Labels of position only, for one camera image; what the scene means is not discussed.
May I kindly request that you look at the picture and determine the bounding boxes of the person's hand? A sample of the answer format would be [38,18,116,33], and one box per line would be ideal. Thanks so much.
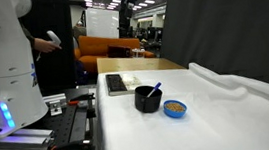
[32,35,63,55]

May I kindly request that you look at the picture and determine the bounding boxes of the white VR controller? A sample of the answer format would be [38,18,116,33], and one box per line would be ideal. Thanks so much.
[32,28,64,62]

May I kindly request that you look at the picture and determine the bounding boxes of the black cup with handle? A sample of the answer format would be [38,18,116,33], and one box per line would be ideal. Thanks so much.
[133,83,165,115]

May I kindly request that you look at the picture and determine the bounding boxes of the book with colourful cover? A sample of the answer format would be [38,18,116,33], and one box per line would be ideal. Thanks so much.
[104,70,145,98]

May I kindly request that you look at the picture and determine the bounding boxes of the orange sofa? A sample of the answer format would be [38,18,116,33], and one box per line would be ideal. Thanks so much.
[72,27,159,76]

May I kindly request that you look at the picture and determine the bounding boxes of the white board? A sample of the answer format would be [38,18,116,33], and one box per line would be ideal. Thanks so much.
[83,4,123,43]

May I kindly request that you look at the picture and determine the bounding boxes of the dark sofa cushion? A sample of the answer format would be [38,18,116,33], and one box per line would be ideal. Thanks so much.
[105,42,133,61]

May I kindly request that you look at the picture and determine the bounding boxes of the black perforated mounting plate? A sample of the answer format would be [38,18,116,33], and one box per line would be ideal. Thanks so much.
[0,85,100,150]

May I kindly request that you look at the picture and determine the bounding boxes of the blue bowl of nuts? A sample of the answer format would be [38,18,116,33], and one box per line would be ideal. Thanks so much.
[161,98,189,120]

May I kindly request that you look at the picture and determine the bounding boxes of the white table cloth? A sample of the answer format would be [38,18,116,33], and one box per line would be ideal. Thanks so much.
[87,54,269,150]

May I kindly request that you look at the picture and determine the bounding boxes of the black curtain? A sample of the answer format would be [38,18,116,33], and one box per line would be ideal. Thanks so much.
[154,0,269,106]

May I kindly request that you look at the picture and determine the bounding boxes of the small aluminium bracket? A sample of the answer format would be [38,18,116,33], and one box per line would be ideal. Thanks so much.
[42,92,69,118]

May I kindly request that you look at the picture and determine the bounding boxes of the aluminium extrusion rail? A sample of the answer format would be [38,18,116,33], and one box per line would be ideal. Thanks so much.
[0,125,57,150]

